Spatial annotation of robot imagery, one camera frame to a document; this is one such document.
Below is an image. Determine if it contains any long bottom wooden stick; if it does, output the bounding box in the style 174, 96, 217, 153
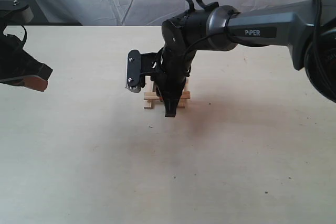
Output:
143, 90, 191, 104

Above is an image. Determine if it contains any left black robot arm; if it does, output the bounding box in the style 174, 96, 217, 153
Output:
1, 0, 53, 92

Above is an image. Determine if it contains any short wooden stick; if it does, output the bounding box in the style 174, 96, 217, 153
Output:
143, 76, 158, 110

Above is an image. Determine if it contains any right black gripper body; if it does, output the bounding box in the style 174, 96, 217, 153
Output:
153, 47, 196, 118

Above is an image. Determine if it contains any wooden stick with holes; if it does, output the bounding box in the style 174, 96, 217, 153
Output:
183, 77, 189, 91

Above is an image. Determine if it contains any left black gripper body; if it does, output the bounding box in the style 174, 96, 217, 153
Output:
1, 34, 53, 85

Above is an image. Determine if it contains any right grey Piper arm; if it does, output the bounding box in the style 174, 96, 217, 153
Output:
156, 0, 335, 117

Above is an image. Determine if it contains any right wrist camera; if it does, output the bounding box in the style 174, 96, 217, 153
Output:
126, 50, 156, 93

